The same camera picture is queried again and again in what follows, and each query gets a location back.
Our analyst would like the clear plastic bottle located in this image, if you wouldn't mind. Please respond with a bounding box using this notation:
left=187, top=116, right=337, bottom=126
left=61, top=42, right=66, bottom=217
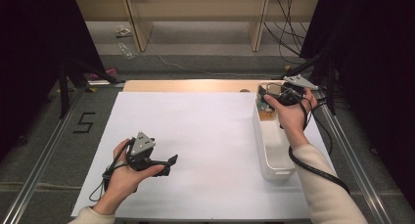
left=117, top=42, right=135, bottom=61

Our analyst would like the bundle of black cables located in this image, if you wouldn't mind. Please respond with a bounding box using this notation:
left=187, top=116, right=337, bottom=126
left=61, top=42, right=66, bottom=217
left=263, top=0, right=314, bottom=66

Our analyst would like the wooden block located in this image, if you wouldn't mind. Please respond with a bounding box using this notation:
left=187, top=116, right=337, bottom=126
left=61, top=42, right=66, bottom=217
left=255, top=83, right=283, bottom=121

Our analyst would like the thick black gripper cable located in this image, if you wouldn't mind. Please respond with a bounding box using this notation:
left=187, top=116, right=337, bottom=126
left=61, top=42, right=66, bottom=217
left=288, top=145, right=351, bottom=196

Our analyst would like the metal floor rail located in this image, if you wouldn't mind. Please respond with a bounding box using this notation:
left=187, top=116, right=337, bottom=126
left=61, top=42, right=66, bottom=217
left=0, top=90, right=86, bottom=224
left=312, top=90, right=392, bottom=224

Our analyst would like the person's right hand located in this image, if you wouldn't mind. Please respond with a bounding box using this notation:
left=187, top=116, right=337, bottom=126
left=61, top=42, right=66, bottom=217
left=263, top=88, right=318, bottom=146

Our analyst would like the black metal stand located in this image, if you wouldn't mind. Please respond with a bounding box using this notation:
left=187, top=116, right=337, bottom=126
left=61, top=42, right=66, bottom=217
left=58, top=54, right=126, bottom=119
left=280, top=54, right=337, bottom=115

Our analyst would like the pink packet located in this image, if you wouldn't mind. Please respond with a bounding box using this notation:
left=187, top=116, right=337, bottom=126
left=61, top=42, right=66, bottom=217
left=90, top=67, right=119, bottom=81

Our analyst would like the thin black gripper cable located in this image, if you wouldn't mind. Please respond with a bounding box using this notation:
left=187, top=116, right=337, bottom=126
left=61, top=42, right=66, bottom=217
left=88, top=139, right=136, bottom=202

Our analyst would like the person's left hand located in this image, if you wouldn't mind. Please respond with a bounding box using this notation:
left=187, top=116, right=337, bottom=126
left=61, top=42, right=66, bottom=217
left=102, top=138, right=165, bottom=201

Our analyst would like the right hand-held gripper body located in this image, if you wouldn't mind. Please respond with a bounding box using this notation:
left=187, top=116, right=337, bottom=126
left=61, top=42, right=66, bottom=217
left=264, top=74, right=319, bottom=107

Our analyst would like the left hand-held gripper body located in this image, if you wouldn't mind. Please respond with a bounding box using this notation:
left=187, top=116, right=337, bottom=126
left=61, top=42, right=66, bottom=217
left=125, top=131, right=168, bottom=171

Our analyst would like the dark curtain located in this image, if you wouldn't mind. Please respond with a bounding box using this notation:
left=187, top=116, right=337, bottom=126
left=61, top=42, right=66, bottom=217
left=0, top=0, right=107, bottom=159
left=300, top=0, right=415, bottom=202

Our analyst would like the white plastic storage box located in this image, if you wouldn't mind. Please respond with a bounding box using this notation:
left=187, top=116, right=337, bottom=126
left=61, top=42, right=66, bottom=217
left=253, top=81, right=306, bottom=182

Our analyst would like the light wooden desk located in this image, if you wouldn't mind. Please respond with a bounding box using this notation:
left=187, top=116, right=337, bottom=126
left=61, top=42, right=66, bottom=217
left=74, top=0, right=320, bottom=53

